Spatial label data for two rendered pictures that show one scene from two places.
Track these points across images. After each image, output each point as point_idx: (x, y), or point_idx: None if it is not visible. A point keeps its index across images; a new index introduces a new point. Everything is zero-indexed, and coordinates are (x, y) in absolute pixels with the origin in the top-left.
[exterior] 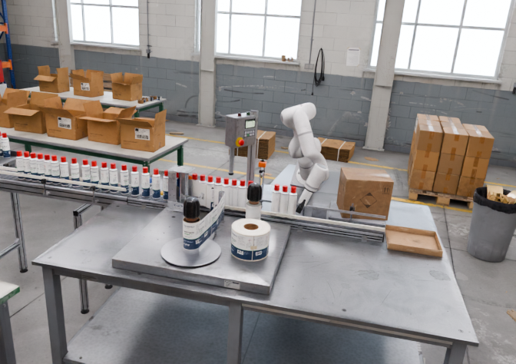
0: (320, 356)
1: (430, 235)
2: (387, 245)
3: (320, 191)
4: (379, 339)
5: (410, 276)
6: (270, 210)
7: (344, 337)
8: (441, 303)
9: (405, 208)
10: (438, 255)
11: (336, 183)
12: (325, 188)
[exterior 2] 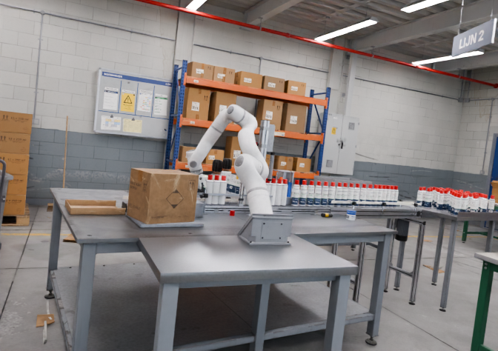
0: (141, 281)
1: (75, 212)
2: (116, 206)
3: (233, 235)
4: (99, 298)
5: (92, 198)
6: (238, 216)
7: (130, 293)
8: (70, 193)
9: (112, 232)
10: (69, 204)
11: (235, 247)
12: (235, 239)
